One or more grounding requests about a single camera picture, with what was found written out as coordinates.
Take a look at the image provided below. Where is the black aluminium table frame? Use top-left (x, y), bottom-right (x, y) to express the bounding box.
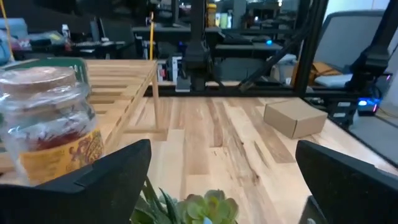
top-left (144, 0), bottom-right (398, 99)

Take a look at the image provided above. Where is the yellow cable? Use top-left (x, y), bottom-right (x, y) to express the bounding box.
top-left (148, 12), bottom-right (155, 60)
top-left (0, 0), bottom-right (15, 62)

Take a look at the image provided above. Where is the brown paper bag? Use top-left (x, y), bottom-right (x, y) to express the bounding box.
top-left (290, 61), bottom-right (343, 86)

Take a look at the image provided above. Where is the black side desk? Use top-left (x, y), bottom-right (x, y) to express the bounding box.
top-left (132, 24), bottom-right (296, 74)

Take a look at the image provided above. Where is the green-lid oregano jar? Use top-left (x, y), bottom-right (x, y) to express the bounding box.
top-left (7, 57), bottom-right (90, 86)

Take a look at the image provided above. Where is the cork-top saffron glass jar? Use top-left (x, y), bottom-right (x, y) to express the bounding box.
top-left (0, 66), bottom-right (105, 187)

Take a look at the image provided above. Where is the small cardboard box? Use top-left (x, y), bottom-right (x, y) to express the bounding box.
top-left (263, 98), bottom-right (329, 140)

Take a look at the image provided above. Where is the wooden slatted shelf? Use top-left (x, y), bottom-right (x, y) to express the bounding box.
top-left (0, 58), bottom-right (160, 184)

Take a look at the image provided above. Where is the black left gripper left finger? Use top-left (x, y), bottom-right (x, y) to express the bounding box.
top-left (0, 139), bottom-right (152, 224)

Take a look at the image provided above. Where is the grey office chair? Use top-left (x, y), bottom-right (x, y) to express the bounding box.
top-left (313, 9), bottom-right (389, 90)

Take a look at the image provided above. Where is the pile of clothes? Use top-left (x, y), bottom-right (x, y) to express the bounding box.
top-left (0, 17), bottom-right (29, 65)

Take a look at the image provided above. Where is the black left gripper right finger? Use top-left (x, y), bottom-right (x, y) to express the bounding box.
top-left (294, 139), bottom-right (398, 224)

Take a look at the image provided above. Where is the potted succulent plant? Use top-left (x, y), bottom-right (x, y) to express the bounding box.
top-left (130, 177), bottom-right (240, 224)

